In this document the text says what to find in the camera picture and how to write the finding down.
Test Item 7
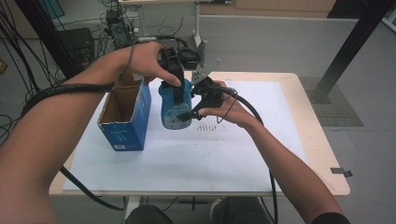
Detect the white table mat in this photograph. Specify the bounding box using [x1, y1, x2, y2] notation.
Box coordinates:
[62, 78, 309, 194]

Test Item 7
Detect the tangle of black floor cables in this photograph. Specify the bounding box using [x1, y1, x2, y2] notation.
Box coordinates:
[0, 6, 108, 147]

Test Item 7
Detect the person's left leg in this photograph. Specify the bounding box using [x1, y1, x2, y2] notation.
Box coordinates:
[124, 203, 176, 224]

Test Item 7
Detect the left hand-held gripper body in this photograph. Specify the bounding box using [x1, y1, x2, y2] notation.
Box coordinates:
[158, 39, 207, 86]

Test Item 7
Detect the right gripper black corrugated cable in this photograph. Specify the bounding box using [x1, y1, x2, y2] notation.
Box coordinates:
[217, 86, 279, 224]

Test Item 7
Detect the computer tower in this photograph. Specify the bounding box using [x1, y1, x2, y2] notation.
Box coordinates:
[105, 8, 134, 50]

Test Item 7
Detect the wooden cabinet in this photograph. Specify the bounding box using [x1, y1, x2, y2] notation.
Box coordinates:
[199, 0, 338, 19]

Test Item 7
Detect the blue cardboard box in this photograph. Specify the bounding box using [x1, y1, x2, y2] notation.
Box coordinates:
[96, 73, 153, 152]

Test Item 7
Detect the blue bottle with white cap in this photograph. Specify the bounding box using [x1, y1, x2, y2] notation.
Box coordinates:
[157, 77, 194, 131]

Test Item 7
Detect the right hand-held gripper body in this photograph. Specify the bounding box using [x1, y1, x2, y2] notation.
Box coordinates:
[190, 58, 226, 109]

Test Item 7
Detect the person's left hand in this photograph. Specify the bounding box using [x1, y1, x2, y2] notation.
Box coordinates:
[124, 41, 184, 89]

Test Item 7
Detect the person's right leg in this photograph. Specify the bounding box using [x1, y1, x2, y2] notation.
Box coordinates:
[211, 196, 276, 224]

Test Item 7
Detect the person's leg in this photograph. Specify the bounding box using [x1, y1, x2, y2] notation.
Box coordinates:
[124, 203, 176, 224]
[211, 196, 276, 224]

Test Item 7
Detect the black metal frame post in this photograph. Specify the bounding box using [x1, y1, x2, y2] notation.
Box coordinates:
[13, 0, 80, 80]
[307, 0, 396, 105]

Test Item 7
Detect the black equipment case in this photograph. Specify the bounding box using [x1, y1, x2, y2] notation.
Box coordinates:
[56, 27, 96, 71]

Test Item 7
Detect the black table clip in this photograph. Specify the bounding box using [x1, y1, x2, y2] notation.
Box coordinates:
[330, 167, 354, 178]

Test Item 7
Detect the gripper black corrugated cable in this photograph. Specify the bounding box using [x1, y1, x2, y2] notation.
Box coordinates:
[20, 35, 190, 212]
[217, 86, 279, 224]

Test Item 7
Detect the grey floor mat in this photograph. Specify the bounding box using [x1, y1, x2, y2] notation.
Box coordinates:
[298, 76, 364, 128]

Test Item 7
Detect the white desk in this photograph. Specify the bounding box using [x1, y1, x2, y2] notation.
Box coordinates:
[118, 0, 207, 48]

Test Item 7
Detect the left gripper black corrugated cable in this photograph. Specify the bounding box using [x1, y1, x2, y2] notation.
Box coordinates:
[20, 35, 190, 212]

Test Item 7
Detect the person's right hand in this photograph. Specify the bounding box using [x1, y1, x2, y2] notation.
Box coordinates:
[197, 80, 260, 131]

